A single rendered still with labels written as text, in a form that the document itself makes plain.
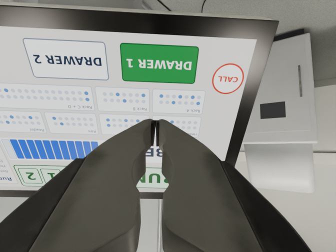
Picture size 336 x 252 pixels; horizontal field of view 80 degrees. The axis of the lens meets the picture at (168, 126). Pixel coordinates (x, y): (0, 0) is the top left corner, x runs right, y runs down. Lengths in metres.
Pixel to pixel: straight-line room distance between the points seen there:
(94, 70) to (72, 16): 0.06
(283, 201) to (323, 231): 0.55
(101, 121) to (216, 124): 0.17
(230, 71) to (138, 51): 0.12
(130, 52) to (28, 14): 0.11
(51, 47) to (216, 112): 0.22
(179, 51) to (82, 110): 0.15
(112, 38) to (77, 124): 0.13
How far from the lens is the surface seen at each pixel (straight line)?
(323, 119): 3.61
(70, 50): 0.28
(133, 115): 0.29
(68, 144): 0.35
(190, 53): 0.26
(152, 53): 0.26
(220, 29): 0.26
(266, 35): 0.28
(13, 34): 0.30
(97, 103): 0.29
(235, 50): 0.27
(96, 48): 0.27
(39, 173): 0.41
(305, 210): 3.65
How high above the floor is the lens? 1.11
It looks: 8 degrees down
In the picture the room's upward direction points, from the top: 179 degrees counter-clockwise
